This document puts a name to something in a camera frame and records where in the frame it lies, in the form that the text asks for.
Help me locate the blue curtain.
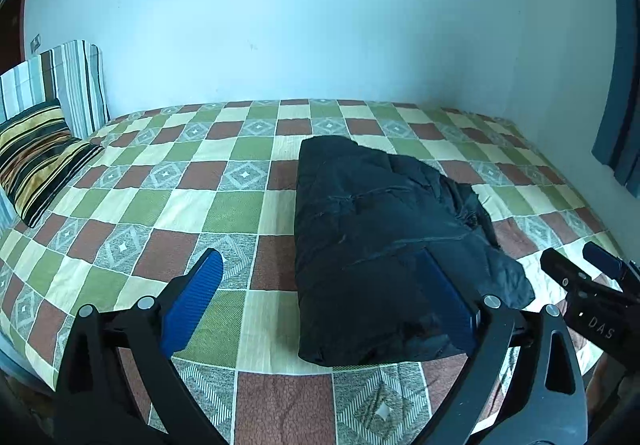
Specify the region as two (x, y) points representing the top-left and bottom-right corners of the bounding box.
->
(591, 0), (640, 198)

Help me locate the checkered bedspread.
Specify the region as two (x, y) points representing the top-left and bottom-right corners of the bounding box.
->
(0, 98), (628, 445)

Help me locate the striped padded headboard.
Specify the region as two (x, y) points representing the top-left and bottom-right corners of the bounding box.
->
(0, 40), (112, 140)

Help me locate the striped yellow black pillow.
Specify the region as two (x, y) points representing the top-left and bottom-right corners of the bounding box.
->
(0, 97), (105, 229)

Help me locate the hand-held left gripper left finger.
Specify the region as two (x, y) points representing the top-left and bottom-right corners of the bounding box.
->
(52, 248), (226, 445)

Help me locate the brown wooden door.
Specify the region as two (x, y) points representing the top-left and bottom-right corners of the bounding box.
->
(0, 0), (30, 76)

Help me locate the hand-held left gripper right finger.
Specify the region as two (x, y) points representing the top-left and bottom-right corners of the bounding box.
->
(422, 249), (588, 445)

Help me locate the black puffer jacket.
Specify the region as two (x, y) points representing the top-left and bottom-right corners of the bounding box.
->
(292, 135), (536, 367)

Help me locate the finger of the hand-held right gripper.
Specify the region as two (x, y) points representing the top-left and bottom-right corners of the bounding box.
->
(582, 241), (640, 298)
(541, 247), (597, 298)

